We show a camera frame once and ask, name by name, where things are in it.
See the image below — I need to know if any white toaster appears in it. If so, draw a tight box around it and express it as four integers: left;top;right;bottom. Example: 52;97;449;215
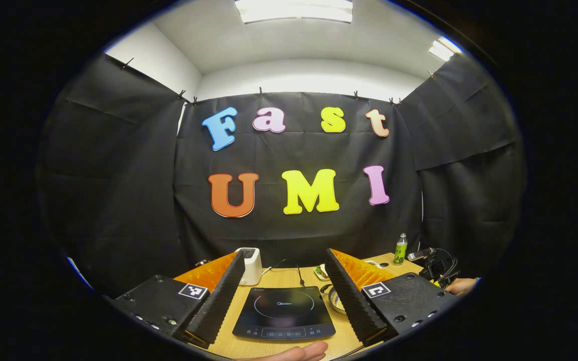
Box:
235;247;263;286

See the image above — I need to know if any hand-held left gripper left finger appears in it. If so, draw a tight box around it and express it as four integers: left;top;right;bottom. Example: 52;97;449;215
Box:
112;250;246;349

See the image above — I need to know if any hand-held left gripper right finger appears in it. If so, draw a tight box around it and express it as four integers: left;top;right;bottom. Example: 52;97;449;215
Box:
325;248;459;348

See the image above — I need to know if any green label drink bottle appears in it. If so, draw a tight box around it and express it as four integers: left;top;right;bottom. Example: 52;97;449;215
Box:
393;233;408;266

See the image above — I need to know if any black induction cooktop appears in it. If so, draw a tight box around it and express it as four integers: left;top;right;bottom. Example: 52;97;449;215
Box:
232;286;336;342

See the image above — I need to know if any black power cable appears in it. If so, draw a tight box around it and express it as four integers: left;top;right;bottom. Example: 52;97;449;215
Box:
274;259;306;288

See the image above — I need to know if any ceiling light panel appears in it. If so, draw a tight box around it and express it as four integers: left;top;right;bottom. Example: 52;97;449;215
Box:
234;0;354;24
428;36;463;62

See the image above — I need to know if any stainless steel pot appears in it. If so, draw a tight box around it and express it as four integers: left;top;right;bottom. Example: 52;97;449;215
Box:
321;283;347;315

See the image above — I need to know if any black backdrop cloth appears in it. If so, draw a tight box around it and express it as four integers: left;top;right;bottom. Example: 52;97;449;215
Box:
38;53;526;299

